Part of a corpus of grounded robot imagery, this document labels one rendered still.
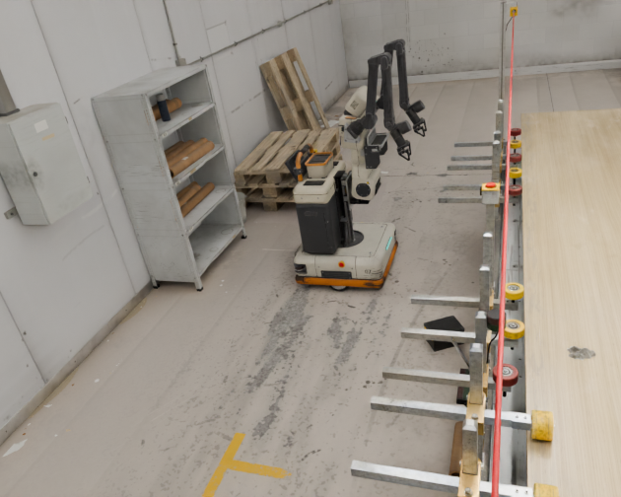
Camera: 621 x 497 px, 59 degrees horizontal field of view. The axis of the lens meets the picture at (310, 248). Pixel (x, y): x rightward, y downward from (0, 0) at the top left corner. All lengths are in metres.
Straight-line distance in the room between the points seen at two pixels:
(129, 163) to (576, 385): 3.21
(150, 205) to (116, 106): 0.74
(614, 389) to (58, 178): 2.96
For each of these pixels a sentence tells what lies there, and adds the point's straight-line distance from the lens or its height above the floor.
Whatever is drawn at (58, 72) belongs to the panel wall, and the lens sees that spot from 3.98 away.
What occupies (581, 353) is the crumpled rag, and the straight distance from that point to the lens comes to 2.07.
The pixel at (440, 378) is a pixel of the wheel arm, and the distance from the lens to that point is 2.00.
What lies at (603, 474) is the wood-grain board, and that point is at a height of 0.90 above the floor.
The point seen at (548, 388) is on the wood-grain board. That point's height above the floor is 0.90.
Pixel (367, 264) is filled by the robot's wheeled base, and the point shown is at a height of 0.25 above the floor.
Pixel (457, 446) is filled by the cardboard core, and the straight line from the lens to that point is 2.83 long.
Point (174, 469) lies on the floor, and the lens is 3.10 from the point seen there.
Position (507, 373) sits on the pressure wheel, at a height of 0.91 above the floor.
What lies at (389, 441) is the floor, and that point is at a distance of 2.96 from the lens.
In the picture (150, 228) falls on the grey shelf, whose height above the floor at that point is 0.56.
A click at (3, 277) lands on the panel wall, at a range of 3.60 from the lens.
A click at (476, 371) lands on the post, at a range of 1.67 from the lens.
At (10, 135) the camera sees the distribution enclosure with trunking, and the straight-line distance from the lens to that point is 3.37.
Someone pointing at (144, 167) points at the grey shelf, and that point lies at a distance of 4.09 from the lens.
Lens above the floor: 2.21
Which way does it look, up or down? 28 degrees down
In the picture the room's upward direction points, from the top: 10 degrees counter-clockwise
